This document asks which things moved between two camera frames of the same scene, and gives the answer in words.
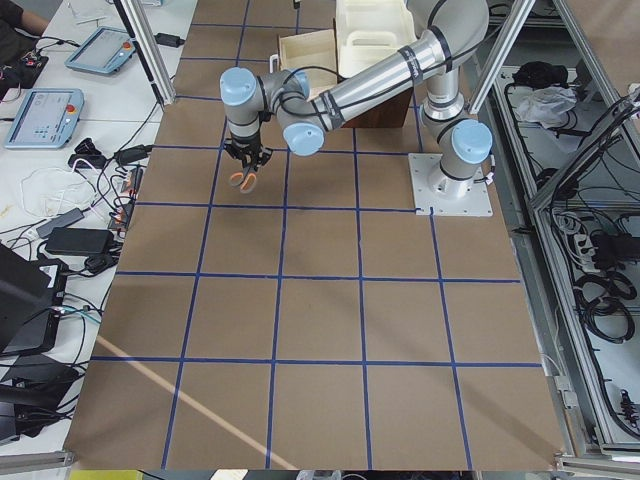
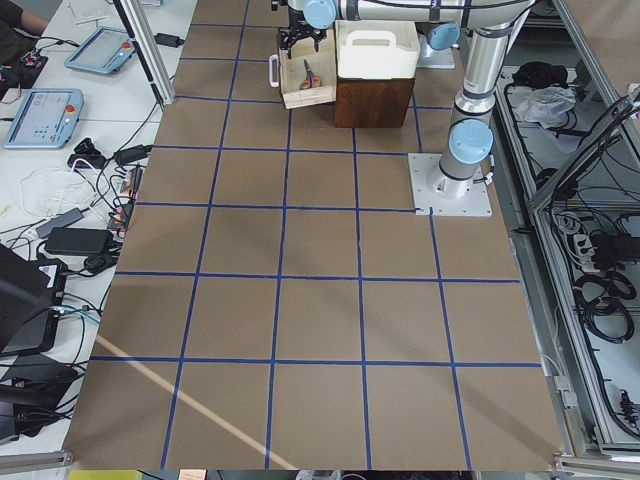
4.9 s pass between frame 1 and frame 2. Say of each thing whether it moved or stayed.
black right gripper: moved
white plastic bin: stayed
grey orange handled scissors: moved
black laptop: stayed
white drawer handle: stayed
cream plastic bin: stayed
